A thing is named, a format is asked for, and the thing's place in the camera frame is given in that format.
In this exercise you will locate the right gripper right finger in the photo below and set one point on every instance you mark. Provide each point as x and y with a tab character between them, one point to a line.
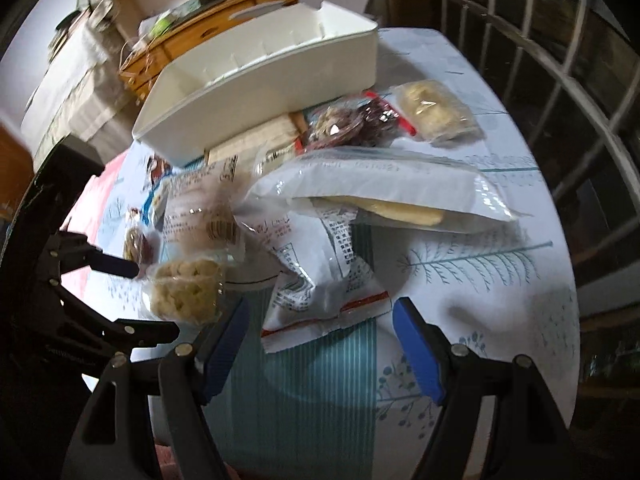
452	376

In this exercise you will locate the lace covered cabinet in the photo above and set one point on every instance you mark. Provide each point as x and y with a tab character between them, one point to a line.
82	94

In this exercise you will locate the metal window security bars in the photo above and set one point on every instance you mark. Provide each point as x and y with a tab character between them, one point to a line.
567	73

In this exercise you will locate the yellow cookies clear bag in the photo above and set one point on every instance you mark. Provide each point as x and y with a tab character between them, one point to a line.
439	117

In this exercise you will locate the red mixed nuts packet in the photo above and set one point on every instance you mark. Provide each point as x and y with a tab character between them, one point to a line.
364	119

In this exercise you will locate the white red snack bag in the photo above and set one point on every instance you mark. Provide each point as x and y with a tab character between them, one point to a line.
324	284

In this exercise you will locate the white printed tablecloth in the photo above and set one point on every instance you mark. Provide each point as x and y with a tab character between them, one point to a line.
348	406

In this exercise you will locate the square cracker clear pack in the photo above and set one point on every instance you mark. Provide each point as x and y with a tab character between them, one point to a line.
183	291

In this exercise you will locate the large white cracker bag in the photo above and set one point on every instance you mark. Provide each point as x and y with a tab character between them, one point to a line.
379	186

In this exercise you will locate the small brown chocolate packet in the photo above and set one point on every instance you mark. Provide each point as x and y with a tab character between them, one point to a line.
156	169

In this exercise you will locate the small nut snack packet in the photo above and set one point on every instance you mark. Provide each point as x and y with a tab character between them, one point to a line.
139	245

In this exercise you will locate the wooden desk with drawers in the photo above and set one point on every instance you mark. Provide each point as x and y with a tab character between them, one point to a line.
140	70

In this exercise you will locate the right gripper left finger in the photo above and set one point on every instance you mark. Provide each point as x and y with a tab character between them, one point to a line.
190	376

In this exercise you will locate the beige wafer bar pack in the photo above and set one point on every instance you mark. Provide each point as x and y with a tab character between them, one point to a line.
267	135

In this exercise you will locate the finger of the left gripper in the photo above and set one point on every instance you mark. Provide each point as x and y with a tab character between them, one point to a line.
89	328
72	251

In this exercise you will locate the white plastic organizer box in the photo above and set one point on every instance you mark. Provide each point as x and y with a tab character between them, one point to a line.
280	63

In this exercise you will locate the blue white small snack packet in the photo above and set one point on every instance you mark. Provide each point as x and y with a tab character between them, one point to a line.
153	209

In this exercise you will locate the brown cake clear pack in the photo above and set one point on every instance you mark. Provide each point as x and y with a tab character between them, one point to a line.
198	220

